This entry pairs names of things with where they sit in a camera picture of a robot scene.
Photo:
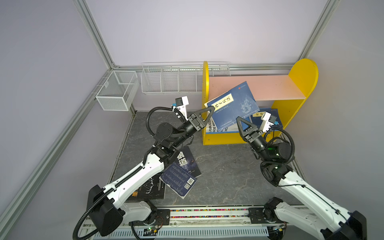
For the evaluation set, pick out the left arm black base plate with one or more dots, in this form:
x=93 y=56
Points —
x=159 y=217

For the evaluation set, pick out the white wire divider rack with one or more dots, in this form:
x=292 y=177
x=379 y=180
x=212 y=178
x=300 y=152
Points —
x=172 y=77

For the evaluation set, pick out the yellow pink blue bookshelf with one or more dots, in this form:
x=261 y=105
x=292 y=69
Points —
x=287 y=92

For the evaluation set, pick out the white Spanish text book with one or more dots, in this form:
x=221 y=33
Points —
x=211 y=128

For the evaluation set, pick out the aluminium mounting rail frame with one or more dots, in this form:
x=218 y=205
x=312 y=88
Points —
x=207 y=217

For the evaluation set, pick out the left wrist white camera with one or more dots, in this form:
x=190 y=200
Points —
x=181 y=104

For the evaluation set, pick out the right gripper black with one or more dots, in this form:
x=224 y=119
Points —
x=254 y=138

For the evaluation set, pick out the navy book with QR code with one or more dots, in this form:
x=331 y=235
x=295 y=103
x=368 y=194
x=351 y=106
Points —
x=178 y=180

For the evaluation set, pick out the blue Lunyu book yellow label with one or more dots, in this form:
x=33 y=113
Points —
x=256 y=118

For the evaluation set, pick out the black book gold characters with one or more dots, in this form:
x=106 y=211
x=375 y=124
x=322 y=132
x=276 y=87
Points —
x=152 y=189

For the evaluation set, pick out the white mesh box basket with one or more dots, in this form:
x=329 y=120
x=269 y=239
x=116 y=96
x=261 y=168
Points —
x=118 y=91

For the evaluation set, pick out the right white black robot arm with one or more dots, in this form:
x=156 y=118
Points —
x=275 y=159

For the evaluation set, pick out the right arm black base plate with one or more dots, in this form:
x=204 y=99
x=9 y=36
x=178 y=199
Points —
x=258 y=215

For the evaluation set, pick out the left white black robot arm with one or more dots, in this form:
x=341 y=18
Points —
x=105 y=212

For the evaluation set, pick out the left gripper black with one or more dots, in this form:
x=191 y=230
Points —
x=194 y=123

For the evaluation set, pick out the black book white characters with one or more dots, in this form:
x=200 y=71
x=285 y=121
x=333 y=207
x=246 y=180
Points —
x=186 y=160

